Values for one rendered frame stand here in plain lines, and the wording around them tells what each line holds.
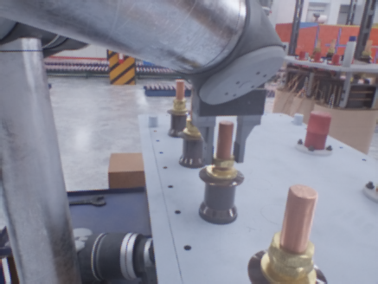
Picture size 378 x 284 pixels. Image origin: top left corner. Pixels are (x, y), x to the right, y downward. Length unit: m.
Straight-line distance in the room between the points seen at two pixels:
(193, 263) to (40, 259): 0.26
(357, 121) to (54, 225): 2.90
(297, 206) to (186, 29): 0.22
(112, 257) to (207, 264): 0.28
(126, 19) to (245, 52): 0.15
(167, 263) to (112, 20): 0.43
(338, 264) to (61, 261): 0.48
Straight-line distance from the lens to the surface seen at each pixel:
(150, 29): 0.19
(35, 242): 0.58
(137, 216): 1.51
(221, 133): 0.57
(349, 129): 3.14
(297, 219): 0.35
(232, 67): 0.29
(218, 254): 0.55
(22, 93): 0.50
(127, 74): 10.84
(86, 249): 0.77
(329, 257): 0.61
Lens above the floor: 1.72
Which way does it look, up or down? 20 degrees down
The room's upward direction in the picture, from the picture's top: 3 degrees clockwise
